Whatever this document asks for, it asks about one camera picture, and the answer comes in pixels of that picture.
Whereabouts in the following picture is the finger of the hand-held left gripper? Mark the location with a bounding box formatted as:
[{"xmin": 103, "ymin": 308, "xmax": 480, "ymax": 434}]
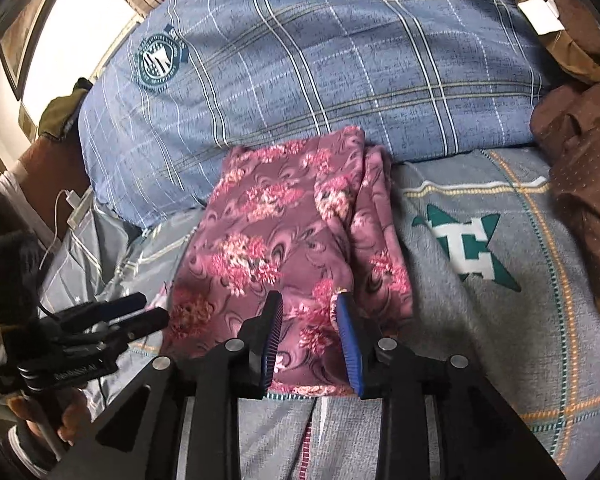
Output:
[
  {"xmin": 97, "ymin": 307, "xmax": 170, "ymax": 343},
  {"xmin": 59, "ymin": 292, "xmax": 148, "ymax": 332}
]

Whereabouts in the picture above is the pink floral garment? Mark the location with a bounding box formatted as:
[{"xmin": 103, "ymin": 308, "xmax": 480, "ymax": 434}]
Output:
[{"xmin": 160, "ymin": 126, "xmax": 415, "ymax": 397}]

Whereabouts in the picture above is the blue plaid pillow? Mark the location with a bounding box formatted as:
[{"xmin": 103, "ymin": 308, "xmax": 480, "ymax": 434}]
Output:
[{"xmin": 77, "ymin": 0, "xmax": 554, "ymax": 231}]

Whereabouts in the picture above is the olive green cloth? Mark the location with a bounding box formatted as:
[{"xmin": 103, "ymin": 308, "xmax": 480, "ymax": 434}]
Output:
[{"xmin": 36, "ymin": 77, "xmax": 95, "ymax": 140}]

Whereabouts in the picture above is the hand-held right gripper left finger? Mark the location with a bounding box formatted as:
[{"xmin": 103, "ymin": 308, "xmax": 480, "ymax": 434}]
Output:
[{"xmin": 47, "ymin": 290, "xmax": 285, "ymax": 480}]

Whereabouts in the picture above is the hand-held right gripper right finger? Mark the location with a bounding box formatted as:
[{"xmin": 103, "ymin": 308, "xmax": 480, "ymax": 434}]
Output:
[{"xmin": 335, "ymin": 292, "xmax": 567, "ymax": 480}]

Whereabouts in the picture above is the reddish brown cloth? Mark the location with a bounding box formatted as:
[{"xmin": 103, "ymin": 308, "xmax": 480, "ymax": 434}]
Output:
[{"xmin": 17, "ymin": 132, "xmax": 93, "ymax": 206}]

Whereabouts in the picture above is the white charging cable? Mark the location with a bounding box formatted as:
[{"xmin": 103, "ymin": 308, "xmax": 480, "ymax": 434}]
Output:
[{"xmin": 39, "ymin": 189, "xmax": 90, "ymax": 272}]

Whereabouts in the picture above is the light grey checked cloth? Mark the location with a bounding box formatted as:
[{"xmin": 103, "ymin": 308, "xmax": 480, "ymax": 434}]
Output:
[{"xmin": 39, "ymin": 199, "xmax": 207, "ymax": 413}]

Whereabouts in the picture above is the brown dotted cloth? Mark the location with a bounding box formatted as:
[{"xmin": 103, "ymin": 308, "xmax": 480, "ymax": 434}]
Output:
[{"xmin": 529, "ymin": 80, "xmax": 600, "ymax": 335}]

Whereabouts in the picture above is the dark wooden frame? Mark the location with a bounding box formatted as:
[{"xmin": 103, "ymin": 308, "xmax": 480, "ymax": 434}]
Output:
[{"xmin": 0, "ymin": 0, "xmax": 43, "ymax": 103}]

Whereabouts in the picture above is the grey bedsheet with green star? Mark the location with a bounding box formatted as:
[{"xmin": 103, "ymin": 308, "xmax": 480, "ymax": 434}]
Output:
[{"xmin": 122, "ymin": 147, "xmax": 600, "ymax": 480}]

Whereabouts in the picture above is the person's left hand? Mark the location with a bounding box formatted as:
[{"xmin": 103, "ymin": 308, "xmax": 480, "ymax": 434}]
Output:
[{"xmin": 7, "ymin": 391, "xmax": 92, "ymax": 445}]

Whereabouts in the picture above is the brown cloth with white label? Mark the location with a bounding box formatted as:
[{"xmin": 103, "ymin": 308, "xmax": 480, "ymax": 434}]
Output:
[{"xmin": 500, "ymin": 0, "xmax": 600, "ymax": 84}]

